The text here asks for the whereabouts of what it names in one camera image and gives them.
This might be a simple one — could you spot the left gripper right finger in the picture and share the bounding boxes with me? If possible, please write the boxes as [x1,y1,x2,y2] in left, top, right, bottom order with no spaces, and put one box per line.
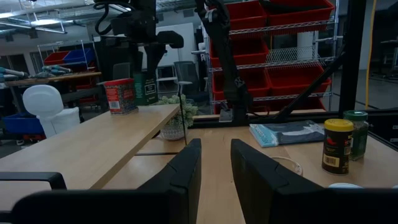
[230,138,325,224]

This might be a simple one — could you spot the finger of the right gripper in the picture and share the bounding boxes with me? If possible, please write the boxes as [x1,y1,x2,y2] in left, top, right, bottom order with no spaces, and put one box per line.
[147,46,167,76]
[129,46,144,80]

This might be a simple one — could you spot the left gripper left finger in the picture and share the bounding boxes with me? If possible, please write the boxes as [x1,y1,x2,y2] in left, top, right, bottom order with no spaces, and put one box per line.
[136,138,203,224]

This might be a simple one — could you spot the dark green spice tin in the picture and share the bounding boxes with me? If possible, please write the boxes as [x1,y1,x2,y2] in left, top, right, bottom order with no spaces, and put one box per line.
[133,71,159,106]

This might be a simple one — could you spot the red patterned spice tin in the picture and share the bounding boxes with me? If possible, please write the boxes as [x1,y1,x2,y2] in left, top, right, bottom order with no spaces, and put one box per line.
[103,78,139,116]

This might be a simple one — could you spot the chili onion can yellow lid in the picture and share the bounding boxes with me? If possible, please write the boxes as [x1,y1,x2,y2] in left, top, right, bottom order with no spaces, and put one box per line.
[321,118,354,176]

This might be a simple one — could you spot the green-lid herb jar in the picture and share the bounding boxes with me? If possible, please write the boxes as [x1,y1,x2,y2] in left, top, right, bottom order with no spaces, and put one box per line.
[343,110,370,162]

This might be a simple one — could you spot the wooden shelf black legs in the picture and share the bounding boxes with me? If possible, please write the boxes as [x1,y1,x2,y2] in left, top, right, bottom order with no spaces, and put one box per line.
[0,90,188,214]

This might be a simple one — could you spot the grey office chair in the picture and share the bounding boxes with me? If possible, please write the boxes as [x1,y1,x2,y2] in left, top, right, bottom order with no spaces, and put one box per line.
[172,60,200,102]

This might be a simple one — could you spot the whiteboard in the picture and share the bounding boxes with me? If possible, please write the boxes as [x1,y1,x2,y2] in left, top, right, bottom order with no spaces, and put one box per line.
[155,22,198,68]

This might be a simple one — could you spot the blue storage bin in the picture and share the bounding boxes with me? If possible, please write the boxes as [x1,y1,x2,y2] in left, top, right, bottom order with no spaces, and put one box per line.
[2,112,45,135]
[63,47,96,65]

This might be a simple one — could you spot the Yellowstone book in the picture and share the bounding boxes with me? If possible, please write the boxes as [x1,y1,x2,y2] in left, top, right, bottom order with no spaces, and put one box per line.
[249,119,326,148]

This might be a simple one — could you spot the potted green succulent plant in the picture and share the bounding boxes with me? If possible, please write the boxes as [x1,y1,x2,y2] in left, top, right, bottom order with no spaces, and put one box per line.
[154,93,199,141]

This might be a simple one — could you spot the wooden workbench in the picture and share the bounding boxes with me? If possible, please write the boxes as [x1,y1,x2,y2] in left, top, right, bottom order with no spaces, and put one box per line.
[3,71,103,113]

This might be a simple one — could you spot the red storage bin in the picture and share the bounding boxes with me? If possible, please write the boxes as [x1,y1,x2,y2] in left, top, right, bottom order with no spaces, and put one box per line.
[43,50,71,67]
[266,63,333,98]
[212,68,271,101]
[224,0,270,32]
[213,96,326,114]
[266,0,336,28]
[208,39,270,69]

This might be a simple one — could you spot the white rounded plastic object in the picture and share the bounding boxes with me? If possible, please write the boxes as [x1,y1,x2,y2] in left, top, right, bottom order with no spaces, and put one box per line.
[22,84,81,139]

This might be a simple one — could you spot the chrome wire shelving rack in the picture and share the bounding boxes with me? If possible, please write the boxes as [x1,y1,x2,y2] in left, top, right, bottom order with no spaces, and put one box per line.
[205,0,341,115]

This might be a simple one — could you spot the black metal table frame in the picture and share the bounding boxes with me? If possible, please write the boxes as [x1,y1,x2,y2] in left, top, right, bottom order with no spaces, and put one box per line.
[188,0,398,152]

